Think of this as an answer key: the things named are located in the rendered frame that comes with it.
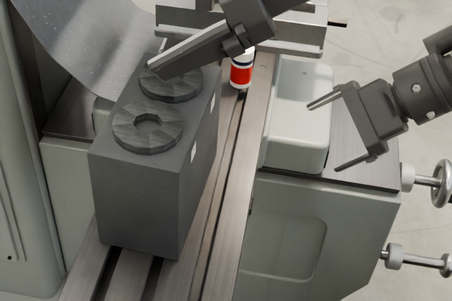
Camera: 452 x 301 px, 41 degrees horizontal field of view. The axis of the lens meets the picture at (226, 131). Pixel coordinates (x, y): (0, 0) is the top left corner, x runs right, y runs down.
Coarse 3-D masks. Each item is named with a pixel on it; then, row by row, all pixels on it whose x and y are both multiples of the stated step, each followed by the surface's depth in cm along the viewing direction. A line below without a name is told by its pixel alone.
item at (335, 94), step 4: (340, 84) 94; (336, 88) 93; (332, 92) 93; (336, 92) 92; (340, 92) 92; (324, 96) 93; (328, 96) 93; (332, 96) 93; (336, 96) 93; (340, 96) 94; (316, 100) 94; (320, 100) 94; (324, 100) 93; (328, 100) 94; (332, 100) 95; (308, 104) 95; (312, 104) 94; (316, 104) 94; (320, 104) 94; (324, 104) 96; (308, 108) 95; (312, 108) 95; (316, 108) 96
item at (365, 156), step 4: (368, 152) 90; (356, 156) 90; (360, 156) 90; (364, 156) 90; (368, 156) 90; (348, 160) 91; (352, 160) 91; (356, 160) 90; (360, 160) 90; (364, 160) 91; (368, 160) 90; (372, 160) 90; (340, 164) 92; (344, 164) 92; (348, 164) 91; (352, 164) 91; (356, 164) 93; (336, 168) 92; (340, 168) 92; (344, 168) 92
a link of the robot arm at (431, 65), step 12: (432, 36) 87; (444, 36) 86; (432, 48) 86; (444, 48) 86; (420, 60) 86; (432, 60) 85; (444, 60) 85; (432, 72) 84; (444, 72) 83; (432, 84) 84; (444, 84) 83; (444, 96) 84; (444, 108) 85
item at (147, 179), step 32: (128, 96) 82; (160, 96) 80; (192, 96) 82; (128, 128) 75; (160, 128) 76; (192, 128) 78; (96, 160) 74; (128, 160) 73; (160, 160) 73; (192, 160) 79; (96, 192) 79; (128, 192) 77; (160, 192) 75; (192, 192) 84; (128, 224) 82; (160, 224) 80; (160, 256) 85
